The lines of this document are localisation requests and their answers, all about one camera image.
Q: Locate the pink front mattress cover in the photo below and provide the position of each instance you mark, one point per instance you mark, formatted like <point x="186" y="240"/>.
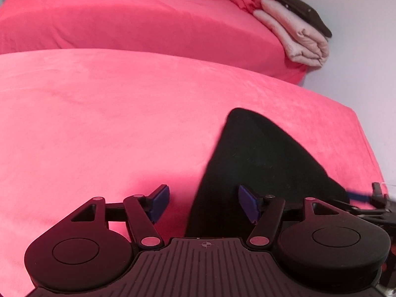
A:
<point x="83" y="123"/>

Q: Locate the dark folded garment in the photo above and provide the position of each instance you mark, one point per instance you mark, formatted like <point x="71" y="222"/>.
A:
<point x="308" y="14"/>

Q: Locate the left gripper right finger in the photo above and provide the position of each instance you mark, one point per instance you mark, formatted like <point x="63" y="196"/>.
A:
<point x="265" y="213"/>

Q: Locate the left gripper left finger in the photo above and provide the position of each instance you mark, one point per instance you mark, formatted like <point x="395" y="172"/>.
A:
<point x="142" y="213"/>

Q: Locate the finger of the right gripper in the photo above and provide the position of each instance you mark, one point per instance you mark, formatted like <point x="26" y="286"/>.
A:
<point x="358" y="197"/>

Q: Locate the pink mattress cover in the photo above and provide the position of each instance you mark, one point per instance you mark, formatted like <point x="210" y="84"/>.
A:
<point x="83" y="123"/>
<point x="210" y="30"/>

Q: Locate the black pants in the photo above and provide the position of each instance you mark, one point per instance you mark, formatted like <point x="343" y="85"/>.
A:
<point x="254" y="151"/>

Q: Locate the pink rear mattress cover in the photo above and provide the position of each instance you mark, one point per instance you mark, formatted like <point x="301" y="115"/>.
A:
<point x="210" y="30"/>

